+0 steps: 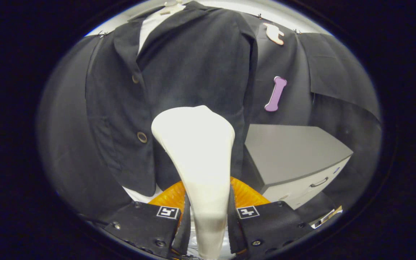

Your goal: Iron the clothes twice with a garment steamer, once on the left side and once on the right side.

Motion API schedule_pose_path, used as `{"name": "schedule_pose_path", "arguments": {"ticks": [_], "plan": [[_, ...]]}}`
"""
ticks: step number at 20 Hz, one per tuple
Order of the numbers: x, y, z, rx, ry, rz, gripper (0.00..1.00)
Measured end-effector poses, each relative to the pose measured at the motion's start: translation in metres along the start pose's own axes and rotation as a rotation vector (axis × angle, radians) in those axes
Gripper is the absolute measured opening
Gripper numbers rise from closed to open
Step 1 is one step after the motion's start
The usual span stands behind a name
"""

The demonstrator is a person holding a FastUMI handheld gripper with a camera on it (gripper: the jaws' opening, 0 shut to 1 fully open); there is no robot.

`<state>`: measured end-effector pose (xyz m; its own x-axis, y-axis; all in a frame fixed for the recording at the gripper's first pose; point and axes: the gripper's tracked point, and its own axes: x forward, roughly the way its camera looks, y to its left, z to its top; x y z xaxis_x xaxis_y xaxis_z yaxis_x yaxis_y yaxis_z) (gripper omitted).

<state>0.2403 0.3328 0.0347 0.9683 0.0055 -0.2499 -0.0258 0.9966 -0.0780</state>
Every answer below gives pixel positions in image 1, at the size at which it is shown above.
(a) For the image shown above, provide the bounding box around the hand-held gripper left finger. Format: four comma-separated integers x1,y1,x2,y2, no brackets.
103,181,192,259

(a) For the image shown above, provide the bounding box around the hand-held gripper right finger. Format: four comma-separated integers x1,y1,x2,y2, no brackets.
227,177,315,257

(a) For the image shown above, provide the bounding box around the black blazer jacket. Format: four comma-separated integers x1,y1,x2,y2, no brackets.
85,1,258,197

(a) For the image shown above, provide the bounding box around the white shirt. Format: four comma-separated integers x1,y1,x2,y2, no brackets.
123,3,187,203

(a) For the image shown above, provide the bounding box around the white box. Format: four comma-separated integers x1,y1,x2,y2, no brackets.
311,206,343,229

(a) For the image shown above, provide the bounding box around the grey cabinet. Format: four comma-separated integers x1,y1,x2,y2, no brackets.
244,124,354,210

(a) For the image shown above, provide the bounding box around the black backdrop cloth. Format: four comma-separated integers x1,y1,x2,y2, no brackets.
36,13,382,221

